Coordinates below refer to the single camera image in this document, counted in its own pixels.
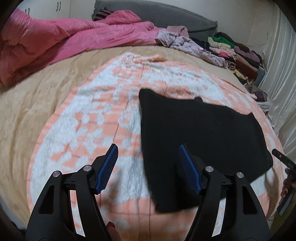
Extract left hand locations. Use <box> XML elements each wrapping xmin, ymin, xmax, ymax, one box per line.
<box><xmin>106</xmin><ymin>221</ymin><xmax>121</xmax><ymax>241</ymax></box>

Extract black sweater orange cuffs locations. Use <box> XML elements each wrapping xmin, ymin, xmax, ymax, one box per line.
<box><xmin>138</xmin><ymin>89</ymin><xmax>273</xmax><ymax>213</ymax></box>

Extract white satin curtain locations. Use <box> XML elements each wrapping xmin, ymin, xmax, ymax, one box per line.
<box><xmin>260</xmin><ymin>6</ymin><xmax>295</xmax><ymax>161</ymax></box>

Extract lilac crumpled garment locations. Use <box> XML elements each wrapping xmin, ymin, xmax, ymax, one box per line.
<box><xmin>155</xmin><ymin>26</ymin><xmax>227</xmax><ymax>68</ymax></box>

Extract stack of folded clothes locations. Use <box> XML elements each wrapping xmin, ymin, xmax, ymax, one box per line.
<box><xmin>191</xmin><ymin>32</ymin><xmax>265</xmax><ymax>85</ymax></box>

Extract pink quilt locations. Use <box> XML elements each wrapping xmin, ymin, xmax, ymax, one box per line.
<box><xmin>1</xmin><ymin>9</ymin><xmax>160</xmax><ymax>87</ymax></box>

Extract right hand thumb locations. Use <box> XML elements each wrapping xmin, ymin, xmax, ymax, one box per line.
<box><xmin>280</xmin><ymin>168</ymin><xmax>296</xmax><ymax>198</ymax></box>

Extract plastic bag of clothes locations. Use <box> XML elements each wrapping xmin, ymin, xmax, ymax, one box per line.
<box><xmin>244</xmin><ymin>84</ymin><xmax>271</xmax><ymax>113</ymax></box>

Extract grey headboard cushion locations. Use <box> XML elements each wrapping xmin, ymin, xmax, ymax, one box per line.
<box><xmin>94</xmin><ymin>1</ymin><xmax>218</xmax><ymax>41</ymax></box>

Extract white wardrobe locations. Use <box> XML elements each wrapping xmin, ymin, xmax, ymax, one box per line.
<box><xmin>17</xmin><ymin>0</ymin><xmax>95</xmax><ymax>20</ymax></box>

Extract striped dark pillow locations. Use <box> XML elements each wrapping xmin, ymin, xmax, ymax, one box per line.
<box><xmin>92</xmin><ymin>7</ymin><xmax>114</xmax><ymax>21</ymax></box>

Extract orange white plaid blanket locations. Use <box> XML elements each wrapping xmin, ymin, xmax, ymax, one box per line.
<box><xmin>27</xmin><ymin>52</ymin><xmax>281</xmax><ymax>240</ymax></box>

